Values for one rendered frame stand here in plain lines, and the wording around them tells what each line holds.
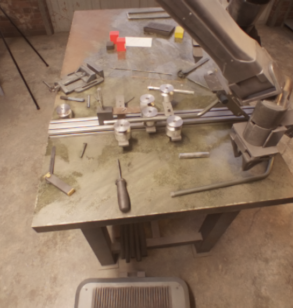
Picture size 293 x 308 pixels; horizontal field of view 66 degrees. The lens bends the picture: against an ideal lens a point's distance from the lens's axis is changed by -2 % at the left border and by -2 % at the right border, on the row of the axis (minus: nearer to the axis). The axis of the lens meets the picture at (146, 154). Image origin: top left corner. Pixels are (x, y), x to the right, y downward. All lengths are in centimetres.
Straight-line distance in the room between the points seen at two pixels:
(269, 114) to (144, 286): 95
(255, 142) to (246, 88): 13
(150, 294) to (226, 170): 71
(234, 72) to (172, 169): 37
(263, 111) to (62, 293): 136
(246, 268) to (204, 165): 98
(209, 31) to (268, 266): 147
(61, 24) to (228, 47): 362
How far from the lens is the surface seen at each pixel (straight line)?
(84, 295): 123
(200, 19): 37
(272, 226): 178
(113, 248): 131
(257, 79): 46
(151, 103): 80
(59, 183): 70
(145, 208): 64
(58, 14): 389
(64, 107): 88
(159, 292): 121
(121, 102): 86
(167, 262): 151
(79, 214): 65
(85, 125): 81
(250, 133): 54
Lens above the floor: 146
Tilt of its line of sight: 51 degrees down
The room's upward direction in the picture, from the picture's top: 1 degrees clockwise
